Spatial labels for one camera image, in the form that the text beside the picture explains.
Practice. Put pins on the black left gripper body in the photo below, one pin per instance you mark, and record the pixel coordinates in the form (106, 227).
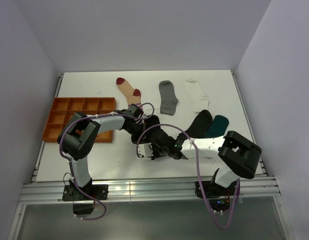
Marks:
(135, 130)

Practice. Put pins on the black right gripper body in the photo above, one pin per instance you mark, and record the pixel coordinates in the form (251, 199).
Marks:
(158, 152)

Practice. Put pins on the black sock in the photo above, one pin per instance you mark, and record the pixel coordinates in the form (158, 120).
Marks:
(200, 125)
(153, 120)

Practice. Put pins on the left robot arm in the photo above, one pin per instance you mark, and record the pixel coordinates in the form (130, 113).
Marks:
(77, 138)

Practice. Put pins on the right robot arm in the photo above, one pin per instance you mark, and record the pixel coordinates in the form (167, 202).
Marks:
(240, 156)

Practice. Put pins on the beige red striped sock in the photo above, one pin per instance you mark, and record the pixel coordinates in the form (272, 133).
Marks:
(132, 95)

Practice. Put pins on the grey sock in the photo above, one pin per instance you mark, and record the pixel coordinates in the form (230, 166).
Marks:
(168, 98)

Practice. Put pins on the white sock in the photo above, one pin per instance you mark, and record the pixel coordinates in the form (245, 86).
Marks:
(200, 100)

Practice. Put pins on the teal christmas sock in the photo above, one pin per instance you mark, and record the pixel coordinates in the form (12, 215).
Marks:
(218, 127)

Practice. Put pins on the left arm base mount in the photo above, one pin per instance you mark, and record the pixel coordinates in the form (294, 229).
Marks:
(72, 194)

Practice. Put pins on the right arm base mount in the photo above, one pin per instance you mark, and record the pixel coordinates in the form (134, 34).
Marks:
(219, 198)

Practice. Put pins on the aluminium table frame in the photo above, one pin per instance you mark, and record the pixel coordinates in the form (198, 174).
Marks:
(148, 190)

